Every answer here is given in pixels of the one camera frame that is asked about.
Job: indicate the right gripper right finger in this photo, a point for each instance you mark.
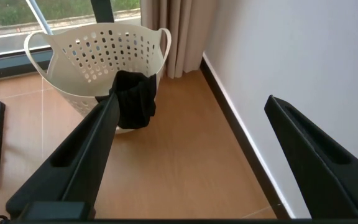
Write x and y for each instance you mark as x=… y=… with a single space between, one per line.
x=322 y=186

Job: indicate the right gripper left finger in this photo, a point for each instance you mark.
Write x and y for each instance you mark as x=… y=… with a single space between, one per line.
x=73 y=174

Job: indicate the black garment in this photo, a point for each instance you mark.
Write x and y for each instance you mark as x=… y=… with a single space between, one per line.
x=135 y=99

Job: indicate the white laundry basket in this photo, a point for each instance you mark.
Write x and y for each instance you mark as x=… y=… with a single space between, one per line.
x=73 y=81

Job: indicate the window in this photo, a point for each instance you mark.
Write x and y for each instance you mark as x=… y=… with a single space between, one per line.
x=11 y=62

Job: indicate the beige curtain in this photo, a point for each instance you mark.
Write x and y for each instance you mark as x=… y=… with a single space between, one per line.
x=179 y=31

